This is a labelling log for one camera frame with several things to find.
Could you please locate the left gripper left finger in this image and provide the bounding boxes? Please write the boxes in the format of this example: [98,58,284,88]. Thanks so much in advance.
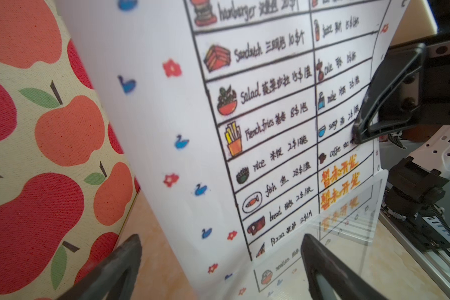
[59,234,142,300]

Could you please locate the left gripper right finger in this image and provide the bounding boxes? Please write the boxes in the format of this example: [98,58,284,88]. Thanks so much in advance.
[301,234,385,300]

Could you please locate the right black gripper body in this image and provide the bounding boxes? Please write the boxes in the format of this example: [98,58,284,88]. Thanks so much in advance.
[402,31,450,126]

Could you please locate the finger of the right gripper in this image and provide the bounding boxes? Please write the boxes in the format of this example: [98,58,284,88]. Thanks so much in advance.
[352,42,426,145]

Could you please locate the white menu rack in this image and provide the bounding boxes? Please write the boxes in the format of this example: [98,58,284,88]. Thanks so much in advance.
[224,168,390,300]

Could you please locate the paper menu sheet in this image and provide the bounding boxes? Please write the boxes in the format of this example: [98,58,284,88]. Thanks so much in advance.
[56,1,409,300]

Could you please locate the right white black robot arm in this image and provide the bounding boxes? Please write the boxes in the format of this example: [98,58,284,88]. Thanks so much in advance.
[352,30,450,255]

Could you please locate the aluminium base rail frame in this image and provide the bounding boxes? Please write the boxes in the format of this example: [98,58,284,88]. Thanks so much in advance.
[379,212,450,297]

